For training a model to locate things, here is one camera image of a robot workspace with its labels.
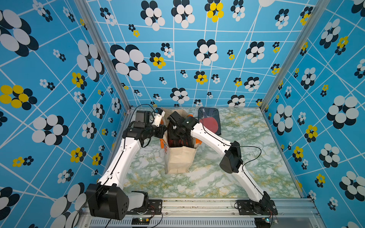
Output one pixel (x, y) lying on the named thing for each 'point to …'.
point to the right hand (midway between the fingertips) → (172, 136)
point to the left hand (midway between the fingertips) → (167, 126)
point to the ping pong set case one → (208, 118)
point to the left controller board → (140, 220)
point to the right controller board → (262, 222)
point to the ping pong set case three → (179, 142)
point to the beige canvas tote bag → (177, 159)
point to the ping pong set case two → (189, 142)
